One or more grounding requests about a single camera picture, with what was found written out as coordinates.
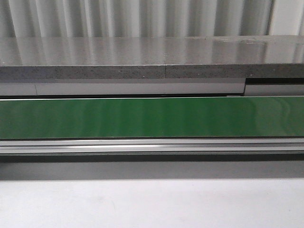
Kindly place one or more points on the green conveyor belt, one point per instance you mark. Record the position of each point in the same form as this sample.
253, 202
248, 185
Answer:
280, 116

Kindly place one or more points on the white corrugated curtain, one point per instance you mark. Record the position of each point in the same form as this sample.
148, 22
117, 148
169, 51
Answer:
134, 18

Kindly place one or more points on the white panel under slab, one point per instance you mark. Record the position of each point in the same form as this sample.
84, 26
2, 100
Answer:
145, 87

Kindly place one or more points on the aluminium conveyor front rail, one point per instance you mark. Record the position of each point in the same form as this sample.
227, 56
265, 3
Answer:
179, 146

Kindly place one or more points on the grey stone slab shelf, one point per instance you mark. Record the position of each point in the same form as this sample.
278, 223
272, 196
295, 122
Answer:
151, 58

